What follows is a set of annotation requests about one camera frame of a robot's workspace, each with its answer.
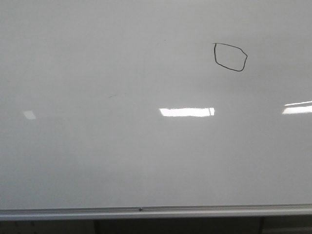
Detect black drawn zero outline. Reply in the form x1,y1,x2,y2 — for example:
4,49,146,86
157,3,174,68
214,43,248,72

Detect white whiteboard with aluminium frame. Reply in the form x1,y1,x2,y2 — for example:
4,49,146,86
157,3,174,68
0,0,312,221

